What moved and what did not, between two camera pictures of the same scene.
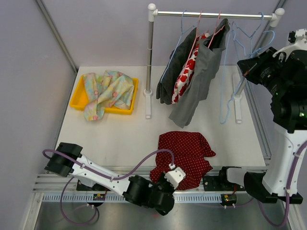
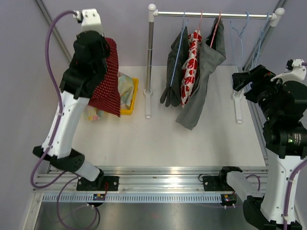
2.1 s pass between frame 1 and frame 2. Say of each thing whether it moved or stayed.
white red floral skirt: moved
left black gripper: moved
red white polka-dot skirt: moved
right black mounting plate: stayed
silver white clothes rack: stayed
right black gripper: moved
